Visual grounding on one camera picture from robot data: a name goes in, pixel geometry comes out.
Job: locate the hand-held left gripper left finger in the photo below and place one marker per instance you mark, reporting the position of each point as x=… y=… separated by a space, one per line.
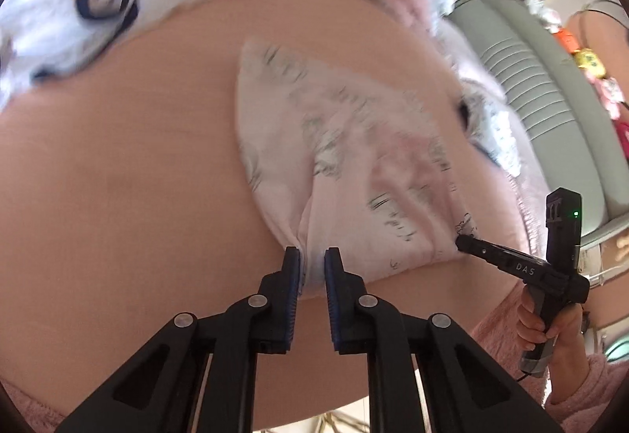
x=294 y=290

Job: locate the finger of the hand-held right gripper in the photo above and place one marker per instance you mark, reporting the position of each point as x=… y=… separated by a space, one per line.
x=511 y=262

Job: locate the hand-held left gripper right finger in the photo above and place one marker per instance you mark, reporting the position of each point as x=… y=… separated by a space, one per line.
x=331 y=295

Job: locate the pink printed pajama pants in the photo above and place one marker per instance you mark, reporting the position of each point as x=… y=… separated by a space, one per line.
x=344 y=167

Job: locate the person's right forearm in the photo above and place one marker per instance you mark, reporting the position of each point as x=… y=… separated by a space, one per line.
x=589 y=398

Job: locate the person's right hand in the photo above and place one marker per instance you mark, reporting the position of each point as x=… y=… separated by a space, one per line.
x=570 y=334

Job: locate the pink pillow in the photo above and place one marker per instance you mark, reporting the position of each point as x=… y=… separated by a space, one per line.
x=467 y=59
x=533 y=207

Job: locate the pink fuzzy mattress pad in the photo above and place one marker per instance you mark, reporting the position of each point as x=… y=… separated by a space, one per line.
x=496 y=325

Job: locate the red plush toy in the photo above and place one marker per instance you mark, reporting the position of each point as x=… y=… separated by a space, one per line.
x=623 y=135

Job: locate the folded white printed pajama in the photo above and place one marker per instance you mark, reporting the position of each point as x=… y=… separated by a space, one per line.
x=496 y=138

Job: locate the grey padded headboard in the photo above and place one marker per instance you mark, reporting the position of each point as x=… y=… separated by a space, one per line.
x=550 y=108

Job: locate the pink and white plush toy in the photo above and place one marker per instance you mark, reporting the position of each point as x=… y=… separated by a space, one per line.
x=612 y=94

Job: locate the yellow plush toy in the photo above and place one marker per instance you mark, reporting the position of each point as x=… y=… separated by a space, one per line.
x=589 y=63

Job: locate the orange plush toy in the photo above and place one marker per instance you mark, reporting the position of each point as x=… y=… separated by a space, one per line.
x=565 y=41

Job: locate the white navy-trimmed shirt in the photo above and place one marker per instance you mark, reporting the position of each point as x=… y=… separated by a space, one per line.
x=44 y=30

